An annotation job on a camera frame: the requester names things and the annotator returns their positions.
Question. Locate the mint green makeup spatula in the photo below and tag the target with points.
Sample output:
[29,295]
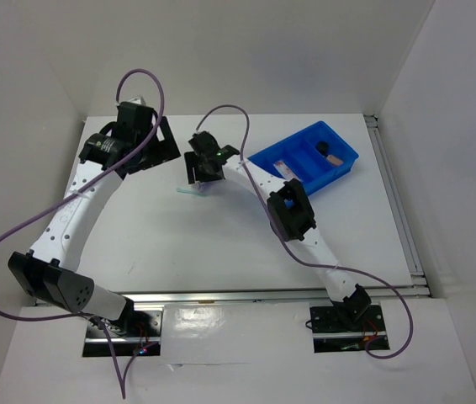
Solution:
[193,192]

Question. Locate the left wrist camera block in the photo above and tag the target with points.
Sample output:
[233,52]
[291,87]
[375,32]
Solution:
[137,100]

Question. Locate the aluminium rail right side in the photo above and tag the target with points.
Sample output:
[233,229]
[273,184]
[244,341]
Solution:
[418,276]

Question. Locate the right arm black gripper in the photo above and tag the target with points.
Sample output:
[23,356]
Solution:
[192,158]

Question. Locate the aluminium rail front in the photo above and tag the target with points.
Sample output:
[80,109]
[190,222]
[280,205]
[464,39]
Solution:
[269,296]

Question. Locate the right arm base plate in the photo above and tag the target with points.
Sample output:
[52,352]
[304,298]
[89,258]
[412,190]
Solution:
[330,335]

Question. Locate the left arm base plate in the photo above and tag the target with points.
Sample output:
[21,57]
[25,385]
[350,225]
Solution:
[144,339]

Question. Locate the clear pink makeup packet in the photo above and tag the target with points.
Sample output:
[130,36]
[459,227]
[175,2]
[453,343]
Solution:
[285,170]

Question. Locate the black round compact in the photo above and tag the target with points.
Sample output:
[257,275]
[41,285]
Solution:
[323,148]

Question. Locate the aluminium rail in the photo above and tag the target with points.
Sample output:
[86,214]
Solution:
[418,276]
[269,296]

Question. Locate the purple eyelash curler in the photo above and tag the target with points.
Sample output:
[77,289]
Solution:
[207,187]

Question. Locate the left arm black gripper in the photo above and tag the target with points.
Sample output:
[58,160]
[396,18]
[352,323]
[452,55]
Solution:
[164,150]

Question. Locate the beige foundation bottle black cap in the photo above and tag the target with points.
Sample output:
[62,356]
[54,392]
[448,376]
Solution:
[334,161]

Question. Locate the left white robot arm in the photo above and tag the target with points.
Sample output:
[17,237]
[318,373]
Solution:
[48,270]

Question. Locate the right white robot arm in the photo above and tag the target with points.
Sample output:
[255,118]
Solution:
[291,216]

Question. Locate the blue compartment organizer tray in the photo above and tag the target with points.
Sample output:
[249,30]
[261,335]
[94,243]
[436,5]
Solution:
[298,151]

